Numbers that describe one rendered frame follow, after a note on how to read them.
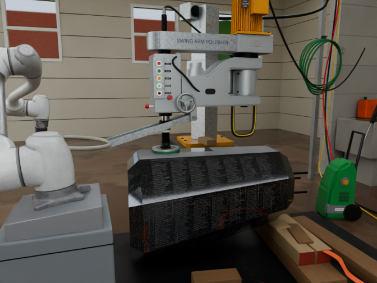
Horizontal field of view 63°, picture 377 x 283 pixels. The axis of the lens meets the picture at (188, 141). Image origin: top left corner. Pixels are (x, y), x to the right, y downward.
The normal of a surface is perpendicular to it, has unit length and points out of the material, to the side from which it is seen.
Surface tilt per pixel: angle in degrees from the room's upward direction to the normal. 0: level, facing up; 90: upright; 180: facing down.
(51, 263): 90
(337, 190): 90
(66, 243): 90
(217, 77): 90
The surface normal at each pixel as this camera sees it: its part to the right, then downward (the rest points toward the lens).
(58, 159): 0.67, 0.02
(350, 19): 0.31, 0.17
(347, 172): -0.01, 0.18
